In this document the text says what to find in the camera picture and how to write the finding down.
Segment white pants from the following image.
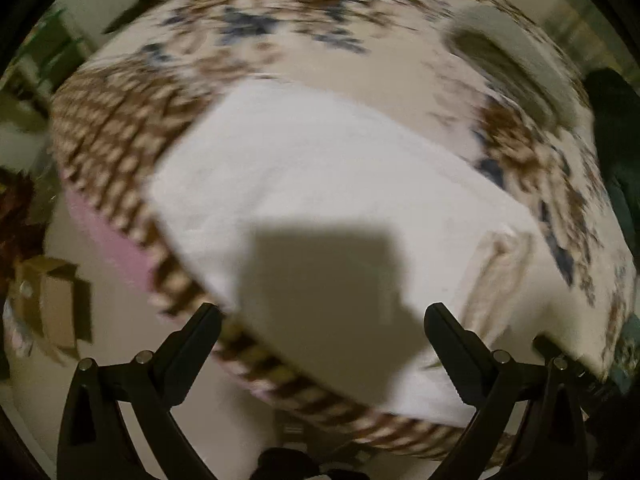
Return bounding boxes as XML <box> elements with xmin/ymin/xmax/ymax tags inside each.
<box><xmin>144</xmin><ymin>79</ymin><xmax>539</xmax><ymax>426</ymax></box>

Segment pink mattress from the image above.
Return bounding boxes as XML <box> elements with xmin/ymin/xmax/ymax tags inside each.
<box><xmin>64</xmin><ymin>188</ymin><xmax>152</xmax><ymax>292</ymax></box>

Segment cardboard box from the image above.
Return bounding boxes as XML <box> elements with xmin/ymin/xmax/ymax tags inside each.
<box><xmin>14</xmin><ymin>256</ymin><xmax>91</xmax><ymax>353</ymax></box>

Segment dark green blanket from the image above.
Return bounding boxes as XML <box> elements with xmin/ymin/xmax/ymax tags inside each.
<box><xmin>582</xmin><ymin>68</ymin><xmax>639</xmax><ymax>264</ymax></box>

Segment grey folded garment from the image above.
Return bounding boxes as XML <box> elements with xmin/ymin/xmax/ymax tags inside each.
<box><xmin>445</xmin><ymin>4</ymin><xmax>577</xmax><ymax>132</ymax></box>

